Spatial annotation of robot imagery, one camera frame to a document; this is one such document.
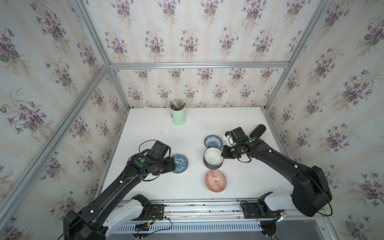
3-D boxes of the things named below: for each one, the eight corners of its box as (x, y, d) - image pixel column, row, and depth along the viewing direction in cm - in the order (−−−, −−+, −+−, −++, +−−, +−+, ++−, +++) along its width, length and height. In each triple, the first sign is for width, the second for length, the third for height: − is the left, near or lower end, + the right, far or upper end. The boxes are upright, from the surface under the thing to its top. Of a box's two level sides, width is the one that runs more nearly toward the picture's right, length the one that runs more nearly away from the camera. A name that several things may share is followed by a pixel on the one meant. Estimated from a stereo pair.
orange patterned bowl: (205, 194, 80) (206, 192, 77) (204, 172, 87) (205, 170, 84) (226, 194, 80) (228, 192, 77) (224, 172, 87) (225, 170, 84)
